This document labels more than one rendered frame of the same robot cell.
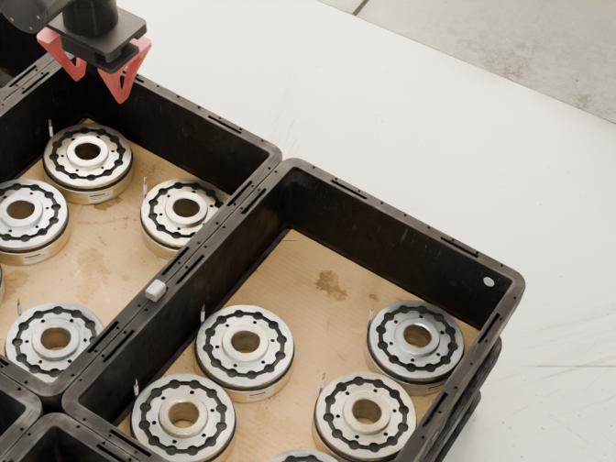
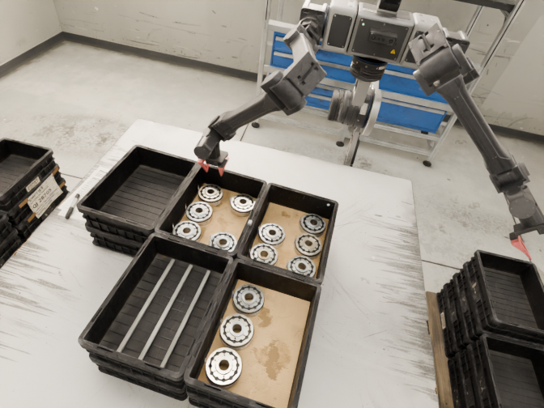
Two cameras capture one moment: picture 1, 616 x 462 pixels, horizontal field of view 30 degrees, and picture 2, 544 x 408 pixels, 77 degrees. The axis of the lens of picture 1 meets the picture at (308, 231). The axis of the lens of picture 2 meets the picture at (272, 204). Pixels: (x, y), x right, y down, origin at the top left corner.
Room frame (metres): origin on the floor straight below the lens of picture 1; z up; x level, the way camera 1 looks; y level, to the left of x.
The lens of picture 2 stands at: (-0.11, 0.32, 1.89)
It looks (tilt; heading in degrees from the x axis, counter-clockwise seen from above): 46 degrees down; 343
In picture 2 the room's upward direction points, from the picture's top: 10 degrees clockwise
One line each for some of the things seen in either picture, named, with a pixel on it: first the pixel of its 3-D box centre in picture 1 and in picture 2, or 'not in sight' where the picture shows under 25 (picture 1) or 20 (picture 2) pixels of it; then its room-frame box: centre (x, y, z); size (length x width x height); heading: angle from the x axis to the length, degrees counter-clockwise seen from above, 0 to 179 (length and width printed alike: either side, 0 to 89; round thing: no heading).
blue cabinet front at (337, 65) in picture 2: not in sight; (312, 75); (2.50, -0.65, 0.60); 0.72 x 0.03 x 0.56; 68
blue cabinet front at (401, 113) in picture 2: not in sight; (407, 95); (2.21, -1.39, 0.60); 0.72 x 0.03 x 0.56; 68
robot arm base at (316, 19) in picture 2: not in sight; (309, 30); (1.11, -0.09, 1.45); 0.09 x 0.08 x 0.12; 68
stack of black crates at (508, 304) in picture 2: not in sight; (488, 311); (0.46, -1.12, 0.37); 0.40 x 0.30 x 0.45; 158
